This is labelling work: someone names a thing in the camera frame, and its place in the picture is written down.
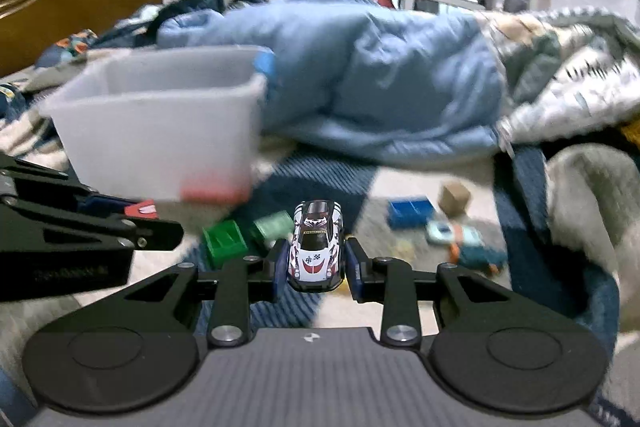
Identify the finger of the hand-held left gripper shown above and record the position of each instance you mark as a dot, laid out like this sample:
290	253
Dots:
100	234
45	184

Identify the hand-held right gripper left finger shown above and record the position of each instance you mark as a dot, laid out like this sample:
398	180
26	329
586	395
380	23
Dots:
280	269

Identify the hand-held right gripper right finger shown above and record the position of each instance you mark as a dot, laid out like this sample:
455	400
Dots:
354	274

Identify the white toy race car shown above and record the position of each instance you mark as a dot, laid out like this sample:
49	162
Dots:
316	247

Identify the small red white toy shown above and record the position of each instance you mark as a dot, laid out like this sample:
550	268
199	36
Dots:
141	209

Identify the translucent white plastic bin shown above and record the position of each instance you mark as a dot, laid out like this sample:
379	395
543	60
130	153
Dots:
155	122

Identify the light green building block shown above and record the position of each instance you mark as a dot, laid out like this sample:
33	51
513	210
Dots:
273	225

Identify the dark green building block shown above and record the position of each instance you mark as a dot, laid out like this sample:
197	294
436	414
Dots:
225	243

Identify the blue building block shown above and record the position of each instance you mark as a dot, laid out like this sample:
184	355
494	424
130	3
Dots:
411	212

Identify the light blue toy car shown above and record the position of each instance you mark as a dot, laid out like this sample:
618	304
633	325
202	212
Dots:
446	233

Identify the orange teal toy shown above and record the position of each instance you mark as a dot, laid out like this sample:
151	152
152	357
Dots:
475	256

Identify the tan wooden cube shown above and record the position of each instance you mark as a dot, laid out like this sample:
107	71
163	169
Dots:
454	199

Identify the colourful patterned pillow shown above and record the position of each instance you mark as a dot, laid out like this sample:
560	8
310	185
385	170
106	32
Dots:
65	47

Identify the wooden headboard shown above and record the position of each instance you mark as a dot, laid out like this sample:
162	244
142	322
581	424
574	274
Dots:
70	2

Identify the blue puffy duvet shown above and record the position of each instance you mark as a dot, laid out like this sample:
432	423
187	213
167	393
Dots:
360	77

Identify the grey fleece blanket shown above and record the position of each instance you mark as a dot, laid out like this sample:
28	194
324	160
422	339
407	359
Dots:
592	197

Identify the dark rumpled clothing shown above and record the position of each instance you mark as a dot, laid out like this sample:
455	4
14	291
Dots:
220	2

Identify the grey white patterned quilt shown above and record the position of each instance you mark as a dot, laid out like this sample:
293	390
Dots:
565	77

